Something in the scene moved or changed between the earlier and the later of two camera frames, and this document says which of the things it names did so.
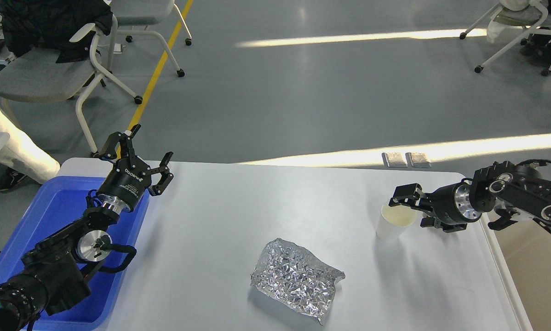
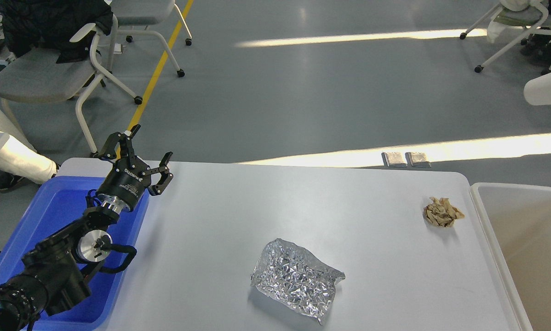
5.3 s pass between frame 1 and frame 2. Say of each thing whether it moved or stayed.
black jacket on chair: stayed
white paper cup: moved
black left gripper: stayed
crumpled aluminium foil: stayed
